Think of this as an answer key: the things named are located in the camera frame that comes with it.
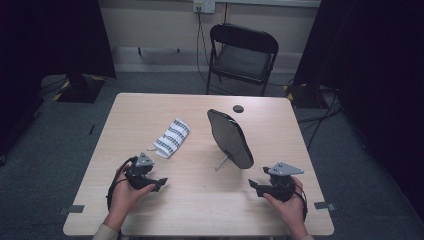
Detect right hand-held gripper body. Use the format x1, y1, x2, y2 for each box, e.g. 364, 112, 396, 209
262, 162, 305, 203

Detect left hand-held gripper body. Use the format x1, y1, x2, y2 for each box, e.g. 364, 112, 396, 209
124, 152, 158, 192

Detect white patterned cloth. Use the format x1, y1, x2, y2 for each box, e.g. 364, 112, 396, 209
147, 117, 191, 160

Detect person's right hand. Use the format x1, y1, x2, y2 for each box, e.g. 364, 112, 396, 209
262, 176, 310, 239

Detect person's left hand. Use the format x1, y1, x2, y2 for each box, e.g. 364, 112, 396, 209
108, 163, 157, 224

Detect grey tape strip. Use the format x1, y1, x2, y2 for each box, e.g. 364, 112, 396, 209
313, 201, 336, 212
58, 204, 86, 216

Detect black stand base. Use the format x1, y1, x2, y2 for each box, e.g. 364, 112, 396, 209
285, 83, 330, 110
53, 73, 106, 104

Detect black folding chair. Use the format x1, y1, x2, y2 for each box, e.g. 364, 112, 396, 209
205, 23, 280, 98

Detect black curtain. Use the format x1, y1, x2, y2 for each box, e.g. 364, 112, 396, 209
0, 0, 117, 158
293, 0, 424, 211

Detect right hand-held gripper cable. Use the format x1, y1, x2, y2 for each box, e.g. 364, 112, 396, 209
292, 181, 309, 222

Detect hand-held gripper cable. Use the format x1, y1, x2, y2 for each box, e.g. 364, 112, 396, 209
105, 155, 138, 212
292, 181, 309, 222

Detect left hand-held gripper cable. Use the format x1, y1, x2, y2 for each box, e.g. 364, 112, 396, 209
105, 155, 138, 212

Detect black floor cables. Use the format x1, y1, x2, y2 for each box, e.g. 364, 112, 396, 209
37, 77, 70, 100
297, 84, 345, 152

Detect black socket cable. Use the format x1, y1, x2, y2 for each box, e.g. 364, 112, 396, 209
195, 6, 214, 86

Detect white wall socket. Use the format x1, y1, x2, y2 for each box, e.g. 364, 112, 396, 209
193, 0, 216, 15

